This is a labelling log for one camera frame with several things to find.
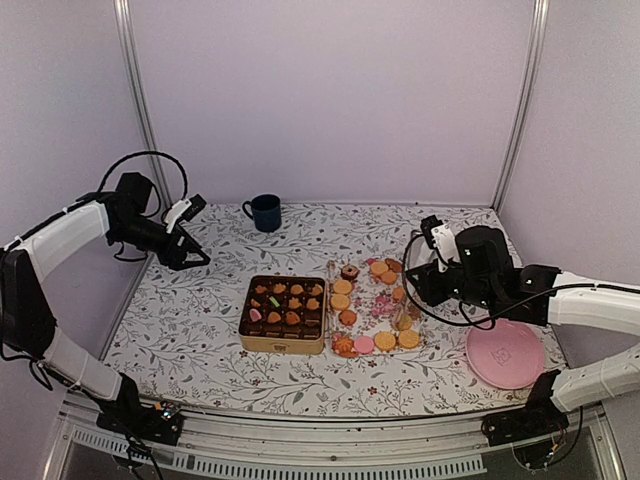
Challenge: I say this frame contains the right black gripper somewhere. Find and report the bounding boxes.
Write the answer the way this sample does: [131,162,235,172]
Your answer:
[407,258,498,311]

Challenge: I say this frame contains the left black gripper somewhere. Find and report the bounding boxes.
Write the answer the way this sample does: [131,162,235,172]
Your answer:
[112,213,212,270]

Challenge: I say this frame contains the pink macaron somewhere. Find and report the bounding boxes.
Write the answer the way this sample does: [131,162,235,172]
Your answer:
[249,308,262,322]
[354,336,375,355]

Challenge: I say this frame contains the gold cookie tin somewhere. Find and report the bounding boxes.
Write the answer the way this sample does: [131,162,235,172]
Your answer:
[238,275,328,355]

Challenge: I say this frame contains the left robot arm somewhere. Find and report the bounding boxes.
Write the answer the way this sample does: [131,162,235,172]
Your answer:
[1,172,210,434]

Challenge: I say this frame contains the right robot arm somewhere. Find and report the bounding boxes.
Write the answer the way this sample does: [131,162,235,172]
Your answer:
[402,216,639,436]

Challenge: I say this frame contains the floral cookie tray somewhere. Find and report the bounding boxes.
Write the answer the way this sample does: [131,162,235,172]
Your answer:
[327,258,427,358]

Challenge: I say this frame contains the round waffle cookie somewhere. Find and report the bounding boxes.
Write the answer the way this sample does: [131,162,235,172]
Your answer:
[374,332,397,352]
[398,330,420,349]

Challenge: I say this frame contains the chocolate sprinkle donut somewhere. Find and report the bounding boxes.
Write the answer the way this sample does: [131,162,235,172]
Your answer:
[340,264,360,281]

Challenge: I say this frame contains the dark blue mug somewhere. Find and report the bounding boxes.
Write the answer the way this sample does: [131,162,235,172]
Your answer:
[242,194,282,233]

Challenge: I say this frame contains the floral tablecloth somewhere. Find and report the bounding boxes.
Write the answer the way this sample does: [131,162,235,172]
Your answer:
[99,202,569,419]

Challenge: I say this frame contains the swirl butter cookie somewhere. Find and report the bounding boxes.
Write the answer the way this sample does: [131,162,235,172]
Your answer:
[332,336,357,358]

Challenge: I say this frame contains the pink plate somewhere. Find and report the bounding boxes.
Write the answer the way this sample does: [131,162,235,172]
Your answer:
[465,320,545,390]

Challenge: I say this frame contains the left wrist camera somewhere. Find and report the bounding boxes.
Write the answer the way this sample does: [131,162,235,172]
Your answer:
[162,194,206,233]

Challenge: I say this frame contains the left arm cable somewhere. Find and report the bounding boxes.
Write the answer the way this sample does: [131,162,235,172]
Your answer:
[98,150,190,201]

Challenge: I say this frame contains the aluminium front rail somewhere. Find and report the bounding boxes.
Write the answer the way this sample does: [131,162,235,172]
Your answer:
[44,394,629,479]

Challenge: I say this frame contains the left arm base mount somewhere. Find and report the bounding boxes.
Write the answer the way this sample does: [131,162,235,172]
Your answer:
[95,382,184,446]

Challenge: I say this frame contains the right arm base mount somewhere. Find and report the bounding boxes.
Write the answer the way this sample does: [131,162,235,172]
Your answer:
[481,400,569,446]

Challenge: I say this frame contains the left frame post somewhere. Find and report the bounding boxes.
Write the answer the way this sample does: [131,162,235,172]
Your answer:
[113,0,171,207]

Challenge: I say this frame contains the frame post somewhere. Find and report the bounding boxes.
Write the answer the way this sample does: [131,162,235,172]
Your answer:
[491,0,550,214]
[113,0,171,207]

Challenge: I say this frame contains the right frame post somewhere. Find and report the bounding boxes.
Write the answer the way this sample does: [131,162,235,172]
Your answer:
[491,0,550,214]

